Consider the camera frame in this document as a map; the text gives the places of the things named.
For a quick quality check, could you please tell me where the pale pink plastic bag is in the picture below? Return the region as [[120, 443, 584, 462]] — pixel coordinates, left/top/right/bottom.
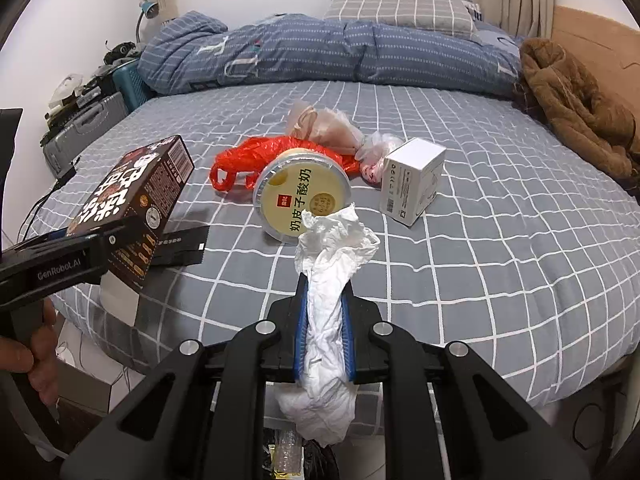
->
[[286, 101, 365, 156]]

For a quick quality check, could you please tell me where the person's left hand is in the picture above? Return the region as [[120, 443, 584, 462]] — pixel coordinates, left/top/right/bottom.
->
[[0, 297, 60, 408]]

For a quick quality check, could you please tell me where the blue desk lamp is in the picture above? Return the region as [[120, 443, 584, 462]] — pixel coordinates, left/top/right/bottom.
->
[[134, 0, 160, 43]]

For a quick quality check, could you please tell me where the black waste bin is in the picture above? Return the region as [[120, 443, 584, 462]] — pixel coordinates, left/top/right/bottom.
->
[[265, 425, 341, 480]]

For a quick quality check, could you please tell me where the white cardboard box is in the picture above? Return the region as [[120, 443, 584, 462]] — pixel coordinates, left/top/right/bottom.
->
[[380, 137, 447, 227]]

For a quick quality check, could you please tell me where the grey suitcase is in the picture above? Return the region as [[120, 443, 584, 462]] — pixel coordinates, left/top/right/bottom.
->
[[42, 92, 126, 176]]

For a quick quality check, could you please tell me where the wooden headboard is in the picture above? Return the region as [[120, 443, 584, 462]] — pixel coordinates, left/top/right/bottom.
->
[[550, 6, 640, 91]]

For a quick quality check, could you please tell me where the black sachet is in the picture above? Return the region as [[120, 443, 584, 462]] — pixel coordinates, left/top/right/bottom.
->
[[150, 225, 208, 267]]

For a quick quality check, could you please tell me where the grey checked pillow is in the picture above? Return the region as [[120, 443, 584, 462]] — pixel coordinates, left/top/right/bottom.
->
[[322, 0, 476, 39]]

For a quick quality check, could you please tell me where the brown padded jacket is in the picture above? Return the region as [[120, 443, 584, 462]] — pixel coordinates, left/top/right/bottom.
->
[[512, 37, 640, 186]]

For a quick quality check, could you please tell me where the black gadget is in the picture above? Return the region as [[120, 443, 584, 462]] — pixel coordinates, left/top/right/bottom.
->
[[102, 40, 138, 66]]

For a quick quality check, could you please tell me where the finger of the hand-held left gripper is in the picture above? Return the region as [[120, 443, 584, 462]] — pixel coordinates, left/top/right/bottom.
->
[[15, 229, 71, 251], [90, 210, 172, 261]]

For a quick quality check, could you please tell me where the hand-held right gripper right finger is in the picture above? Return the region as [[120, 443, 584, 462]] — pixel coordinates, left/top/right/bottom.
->
[[342, 285, 581, 480]]

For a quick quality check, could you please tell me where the white tissue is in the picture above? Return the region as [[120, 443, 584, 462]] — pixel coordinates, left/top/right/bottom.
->
[[275, 202, 382, 447]]

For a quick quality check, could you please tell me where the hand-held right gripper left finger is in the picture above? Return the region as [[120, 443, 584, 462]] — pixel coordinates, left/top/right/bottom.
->
[[72, 274, 308, 480]]

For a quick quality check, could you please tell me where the red plastic bag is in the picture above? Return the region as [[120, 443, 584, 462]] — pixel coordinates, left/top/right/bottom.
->
[[209, 136, 361, 192]]

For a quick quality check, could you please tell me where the blue striped quilt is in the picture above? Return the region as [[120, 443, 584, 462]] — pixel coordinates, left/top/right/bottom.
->
[[137, 10, 526, 101]]

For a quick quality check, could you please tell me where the black charger with cable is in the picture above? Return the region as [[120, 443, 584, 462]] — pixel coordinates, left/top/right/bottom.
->
[[20, 156, 82, 246]]

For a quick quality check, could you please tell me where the dark flat panel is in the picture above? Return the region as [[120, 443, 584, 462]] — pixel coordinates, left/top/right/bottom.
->
[[0, 107, 24, 256]]

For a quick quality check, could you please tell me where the dark brown printed box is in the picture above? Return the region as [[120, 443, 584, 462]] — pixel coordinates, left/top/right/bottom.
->
[[66, 135, 195, 327]]

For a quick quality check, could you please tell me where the white plastic object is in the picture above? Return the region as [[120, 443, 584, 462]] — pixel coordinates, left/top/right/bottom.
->
[[50, 74, 83, 111]]

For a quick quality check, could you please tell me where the yellow yogurt tub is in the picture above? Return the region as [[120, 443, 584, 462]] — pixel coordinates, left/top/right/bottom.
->
[[252, 147, 351, 246]]

